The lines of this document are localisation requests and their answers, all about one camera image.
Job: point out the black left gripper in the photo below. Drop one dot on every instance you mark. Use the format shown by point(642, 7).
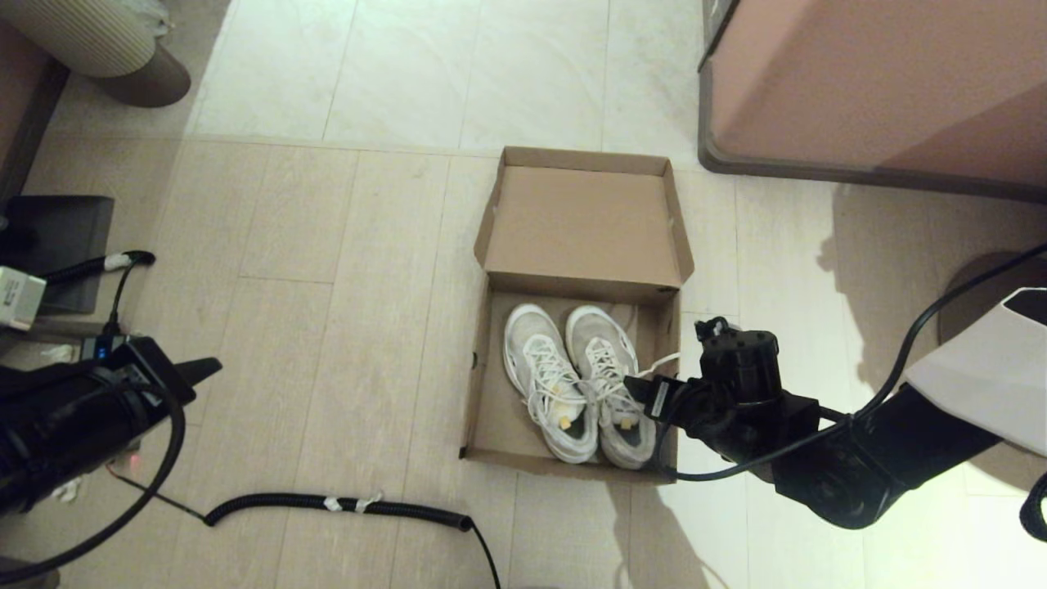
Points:
point(155, 376)

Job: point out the brown round pedestal base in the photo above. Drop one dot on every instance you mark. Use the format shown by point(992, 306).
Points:
point(973, 303)

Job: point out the white sneaker orange insole print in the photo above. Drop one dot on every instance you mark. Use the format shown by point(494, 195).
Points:
point(527, 335)

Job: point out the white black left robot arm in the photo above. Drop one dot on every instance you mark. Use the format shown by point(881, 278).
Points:
point(49, 433)

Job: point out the white sneaker black insole print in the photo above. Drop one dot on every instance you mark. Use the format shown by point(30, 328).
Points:
point(593, 331)

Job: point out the brown cardboard shoe box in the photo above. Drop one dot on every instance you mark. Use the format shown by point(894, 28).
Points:
point(581, 221)

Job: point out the pink cabinet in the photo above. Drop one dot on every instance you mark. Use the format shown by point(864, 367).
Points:
point(883, 74)

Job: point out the ribbed beige column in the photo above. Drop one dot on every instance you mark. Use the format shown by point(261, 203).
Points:
point(74, 33)

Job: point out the dark grey square plate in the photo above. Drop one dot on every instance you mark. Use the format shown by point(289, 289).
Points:
point(57, 229)

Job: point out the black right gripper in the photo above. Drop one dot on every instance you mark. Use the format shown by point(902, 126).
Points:
point(675, 405)

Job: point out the white plastic bag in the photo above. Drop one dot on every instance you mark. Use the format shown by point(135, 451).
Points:
point(155, 16)

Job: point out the crumpled white paper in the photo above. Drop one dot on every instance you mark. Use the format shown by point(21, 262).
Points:
point(57, 353)
point(67, 491)

